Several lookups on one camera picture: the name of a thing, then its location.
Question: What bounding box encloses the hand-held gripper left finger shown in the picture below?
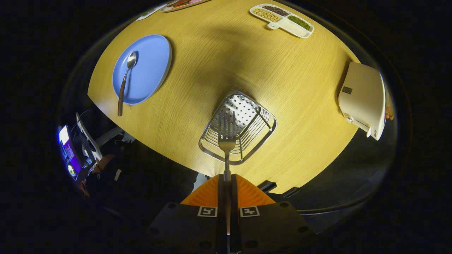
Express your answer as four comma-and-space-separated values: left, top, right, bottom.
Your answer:
143, 174, 226, 254

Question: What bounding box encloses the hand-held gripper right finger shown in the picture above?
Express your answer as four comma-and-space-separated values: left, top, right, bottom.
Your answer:
231, 174, 318, 254

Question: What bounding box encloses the fork with brown handle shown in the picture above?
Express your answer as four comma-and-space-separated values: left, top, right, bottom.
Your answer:
217, 110, 238, 254

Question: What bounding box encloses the spoon with brown handle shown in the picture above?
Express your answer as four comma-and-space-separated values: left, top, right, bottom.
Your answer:
117, 51, 138, 117

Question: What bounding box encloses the white monitor back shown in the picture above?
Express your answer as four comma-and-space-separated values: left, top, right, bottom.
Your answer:
75, 112, 103, 163

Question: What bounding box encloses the lit computer monitor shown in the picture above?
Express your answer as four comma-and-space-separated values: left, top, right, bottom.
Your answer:
58, 125, 83, 181

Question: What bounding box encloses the blue round plate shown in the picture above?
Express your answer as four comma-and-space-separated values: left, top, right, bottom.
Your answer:
112, 34, 173, 105

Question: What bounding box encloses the white toaster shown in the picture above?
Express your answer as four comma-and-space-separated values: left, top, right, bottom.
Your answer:
338, 62, 386, 141

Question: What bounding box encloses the white divided dish with beans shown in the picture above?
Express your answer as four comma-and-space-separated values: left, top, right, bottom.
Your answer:
249, 4, 314, 38

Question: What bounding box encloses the white square coaster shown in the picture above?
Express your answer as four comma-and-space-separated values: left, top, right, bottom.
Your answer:
136, 4, 166, 21

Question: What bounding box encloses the plate of toy food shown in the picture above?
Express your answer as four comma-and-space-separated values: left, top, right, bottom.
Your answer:
161, 0, 212, 13

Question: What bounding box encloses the metal wire cutlery basket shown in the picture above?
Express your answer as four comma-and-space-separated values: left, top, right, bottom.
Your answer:
198, 91, 278, 165

